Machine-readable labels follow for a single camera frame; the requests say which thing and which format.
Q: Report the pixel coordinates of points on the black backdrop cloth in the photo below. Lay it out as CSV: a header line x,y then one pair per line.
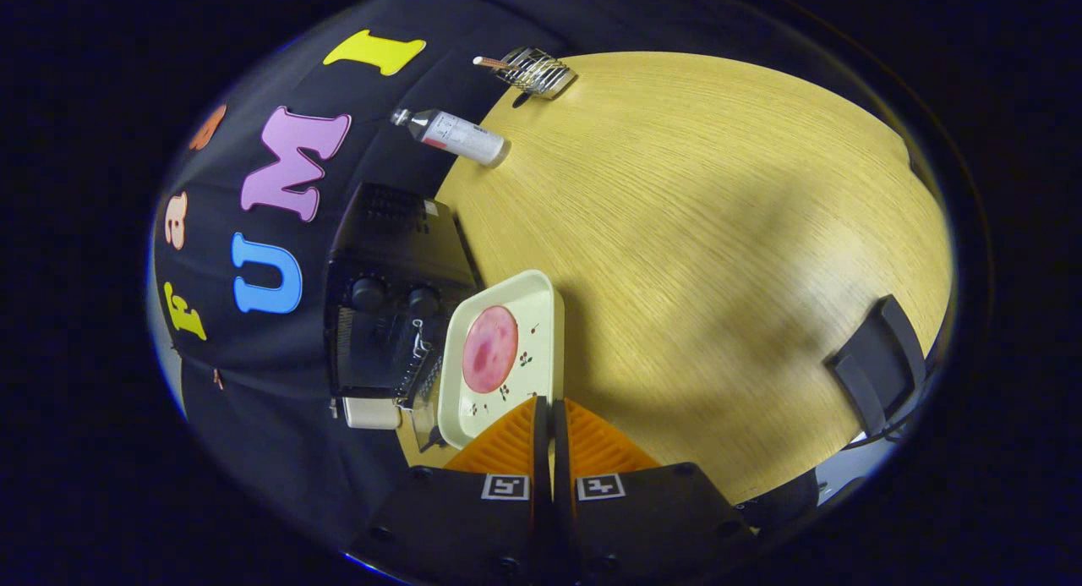
x,y
254,451

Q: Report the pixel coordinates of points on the pink round ham slice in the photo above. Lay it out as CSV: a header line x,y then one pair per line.
x,y
490,349

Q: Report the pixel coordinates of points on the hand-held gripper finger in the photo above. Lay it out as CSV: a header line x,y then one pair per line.
x,y
541,451
562,451

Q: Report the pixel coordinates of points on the clear plastic bottle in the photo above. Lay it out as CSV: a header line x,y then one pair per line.
x,y
461,136

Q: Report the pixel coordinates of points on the cream cherry print tray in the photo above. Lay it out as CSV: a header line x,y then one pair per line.
x,y
537,315

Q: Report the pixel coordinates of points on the white toaster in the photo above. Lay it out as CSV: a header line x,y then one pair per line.
x,y
370,413

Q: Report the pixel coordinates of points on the black toaster oven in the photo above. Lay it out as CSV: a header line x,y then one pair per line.
x,y
380,248

